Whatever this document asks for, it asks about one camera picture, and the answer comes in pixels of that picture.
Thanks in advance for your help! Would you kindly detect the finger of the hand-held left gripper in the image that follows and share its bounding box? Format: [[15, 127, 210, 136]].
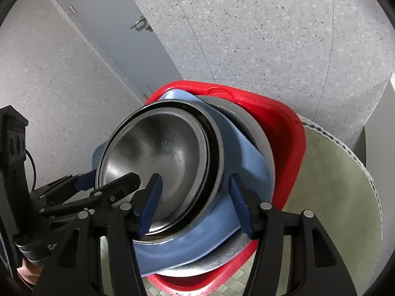
[[39, 173, 141, 218], [29, 169, 97, 202]]

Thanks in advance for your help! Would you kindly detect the blue plastic bowl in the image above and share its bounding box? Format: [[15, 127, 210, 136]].
[[92, 89, 275, 278]]

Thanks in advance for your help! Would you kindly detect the red plastic basin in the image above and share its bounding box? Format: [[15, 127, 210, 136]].
[[145, 80, 307, 295]]

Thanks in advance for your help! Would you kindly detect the black cable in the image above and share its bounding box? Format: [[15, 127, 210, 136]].
[[25, 149, 37, 192]]

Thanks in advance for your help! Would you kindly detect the grey door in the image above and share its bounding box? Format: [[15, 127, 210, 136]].
[[43, 0, 183, 99]]

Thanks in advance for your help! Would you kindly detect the medium steel bowl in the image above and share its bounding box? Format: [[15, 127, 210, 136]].
[[102, 100, 224, 242], [96, 107, 208, 232]]

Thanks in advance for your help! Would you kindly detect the metal door handle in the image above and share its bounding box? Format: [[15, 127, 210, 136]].
[[130, 15, 153, 33]]

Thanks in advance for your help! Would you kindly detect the person's left hand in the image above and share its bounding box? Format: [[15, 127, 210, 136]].
[[17, 259, 42, 290]]

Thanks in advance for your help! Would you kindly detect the green checked table mat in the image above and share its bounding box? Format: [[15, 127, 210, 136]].
[[100, 123, 382, 296]]

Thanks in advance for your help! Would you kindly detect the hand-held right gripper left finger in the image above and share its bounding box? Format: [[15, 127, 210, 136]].
[[34, 173, 163, 296]]

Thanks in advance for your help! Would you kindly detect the large steel bowl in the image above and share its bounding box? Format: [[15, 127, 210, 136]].
[[148, 95, 277, 281]]

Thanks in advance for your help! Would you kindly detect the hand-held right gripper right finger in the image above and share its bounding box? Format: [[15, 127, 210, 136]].
[[229, 173, 358, 296]]

